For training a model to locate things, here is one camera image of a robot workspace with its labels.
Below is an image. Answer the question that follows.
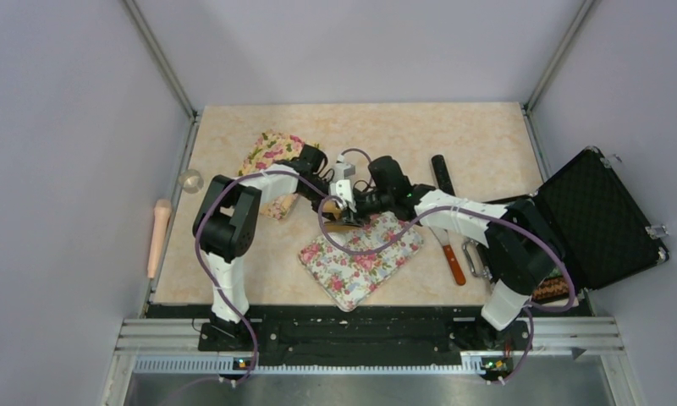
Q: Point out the wooden double-ended rolling pin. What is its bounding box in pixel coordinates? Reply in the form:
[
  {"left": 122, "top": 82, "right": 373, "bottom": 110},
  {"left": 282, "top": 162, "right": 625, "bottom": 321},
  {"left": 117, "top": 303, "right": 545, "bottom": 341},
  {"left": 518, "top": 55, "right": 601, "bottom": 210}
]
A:
[{"left": 322, "top": 200, "right": 362, "bottom": 233}]

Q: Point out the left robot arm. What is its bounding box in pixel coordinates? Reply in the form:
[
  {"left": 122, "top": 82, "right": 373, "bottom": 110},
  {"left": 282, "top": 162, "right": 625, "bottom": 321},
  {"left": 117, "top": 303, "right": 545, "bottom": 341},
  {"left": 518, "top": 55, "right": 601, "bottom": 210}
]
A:
[{"left": 192, "top": 145, "right": 329, "bottom": 350}]

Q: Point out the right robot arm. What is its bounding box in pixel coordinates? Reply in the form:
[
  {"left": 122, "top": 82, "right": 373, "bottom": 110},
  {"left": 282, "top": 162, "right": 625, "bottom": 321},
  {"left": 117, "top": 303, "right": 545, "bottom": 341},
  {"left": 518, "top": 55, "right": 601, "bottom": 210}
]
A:
[{"left": 329, "top": 156, "right": 565, "bottom": 348}]

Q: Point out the black ridged rolling stick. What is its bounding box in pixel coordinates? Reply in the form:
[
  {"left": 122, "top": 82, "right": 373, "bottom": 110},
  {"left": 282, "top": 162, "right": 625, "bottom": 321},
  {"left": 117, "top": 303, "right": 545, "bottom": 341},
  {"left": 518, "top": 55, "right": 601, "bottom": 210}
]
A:
[{"left": 431, "top": 155, "right": 456, "bottom": 196}]

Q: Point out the yellow floral cloth pad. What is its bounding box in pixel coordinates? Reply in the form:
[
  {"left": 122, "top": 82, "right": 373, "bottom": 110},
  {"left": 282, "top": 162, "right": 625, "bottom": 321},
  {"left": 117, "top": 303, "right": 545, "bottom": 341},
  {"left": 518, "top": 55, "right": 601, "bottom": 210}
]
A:
[{"left": 238, "top": 130, "right": 317, "bottom": 221}]

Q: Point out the open black poker chip case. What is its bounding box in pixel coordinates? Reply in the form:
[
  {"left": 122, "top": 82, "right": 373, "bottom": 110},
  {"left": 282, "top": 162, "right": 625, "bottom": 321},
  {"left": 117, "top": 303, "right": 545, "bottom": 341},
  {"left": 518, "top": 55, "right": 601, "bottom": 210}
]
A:
[{"left": 475, "top": 146, "right": 669, "bottom": 305}]

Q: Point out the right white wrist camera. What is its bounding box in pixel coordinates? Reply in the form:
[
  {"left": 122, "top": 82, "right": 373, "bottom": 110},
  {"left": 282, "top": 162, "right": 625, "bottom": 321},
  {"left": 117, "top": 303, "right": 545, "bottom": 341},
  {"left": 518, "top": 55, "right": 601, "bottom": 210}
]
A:
[{"left": 328, "top": 179, "right": 356, "bottom": 212}]

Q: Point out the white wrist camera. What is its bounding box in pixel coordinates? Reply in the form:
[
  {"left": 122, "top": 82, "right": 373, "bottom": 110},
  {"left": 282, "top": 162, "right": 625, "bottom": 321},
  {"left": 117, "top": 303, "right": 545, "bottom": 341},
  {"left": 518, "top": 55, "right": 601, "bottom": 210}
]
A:
[
  {"left": 333, "top": 161, "right": 355, "bottom": 181},
  {"left": 328, "top": 179, "right": 356, "bottom": 212}
]

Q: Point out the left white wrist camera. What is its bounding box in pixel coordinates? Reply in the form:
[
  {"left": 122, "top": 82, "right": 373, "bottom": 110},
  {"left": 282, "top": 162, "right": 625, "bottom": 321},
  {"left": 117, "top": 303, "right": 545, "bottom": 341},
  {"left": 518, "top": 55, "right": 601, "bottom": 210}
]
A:
[{"left": 333, "top": 161, "right": 355, "bottom": 181}]

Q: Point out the metal scraper with red handle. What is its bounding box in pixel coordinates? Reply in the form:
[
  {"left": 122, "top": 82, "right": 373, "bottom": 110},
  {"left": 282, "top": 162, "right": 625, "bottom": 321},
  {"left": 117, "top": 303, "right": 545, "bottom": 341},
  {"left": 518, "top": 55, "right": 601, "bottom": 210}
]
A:
[{"left": 430, "top": 228, "right": 466, "bottom": 286}]

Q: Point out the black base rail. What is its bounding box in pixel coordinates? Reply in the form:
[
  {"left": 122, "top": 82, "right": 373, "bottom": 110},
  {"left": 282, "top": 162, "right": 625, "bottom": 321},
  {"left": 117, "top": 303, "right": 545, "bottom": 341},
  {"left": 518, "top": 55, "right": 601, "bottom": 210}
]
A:
[{"left": 113, "top": 302, "right": 620, "bottom": 376}]

